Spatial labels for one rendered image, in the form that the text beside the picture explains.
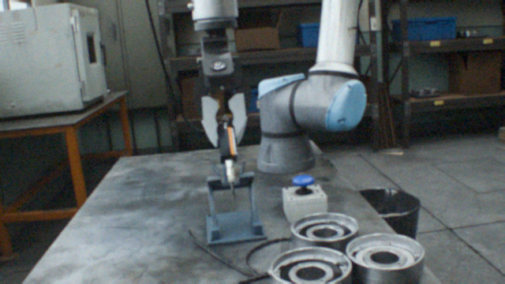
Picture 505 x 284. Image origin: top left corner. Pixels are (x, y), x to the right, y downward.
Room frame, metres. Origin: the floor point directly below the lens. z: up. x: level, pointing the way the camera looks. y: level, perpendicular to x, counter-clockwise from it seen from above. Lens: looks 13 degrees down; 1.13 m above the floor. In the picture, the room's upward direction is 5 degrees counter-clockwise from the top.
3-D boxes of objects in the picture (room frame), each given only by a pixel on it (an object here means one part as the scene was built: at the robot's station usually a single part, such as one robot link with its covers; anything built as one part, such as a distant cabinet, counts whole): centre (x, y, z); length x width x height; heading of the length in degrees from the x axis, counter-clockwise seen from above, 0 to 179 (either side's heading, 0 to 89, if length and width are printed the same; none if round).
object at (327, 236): (0.64, -0.11, 0.82); 0.10 x 0.10 x 0.04
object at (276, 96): (1.12, -0.10, 0.97); 0.13 x 0.12 x 0.14; 49
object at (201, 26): (0.79, 0.04, 1.10); 0.09 x 0.08 x 0.12; 6
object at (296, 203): (0.79, -0.10, 0.82); 0.08 x 0.07 x 0.05; 3
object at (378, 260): (0.54, -0.17, 0.82); 0.10 x 0.10 x 0.04
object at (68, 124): (3.05, 1.26, 0.39); 1.50 x 0.62 x 0.78; 3
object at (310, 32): (4.29, -0.80, 1.11); 0.52 x 0.38 x 0.22; 93
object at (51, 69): (2.87, 1.20, 1.10); 0.62 x 0.61 x 0.65; 3
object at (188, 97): (4.21, 0.38, 0.64); 0.49 x 0.40 x 0.37; 98
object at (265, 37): (4.24, -0.14, 1.19); 0.52 x 0.42 x 0.38; 93
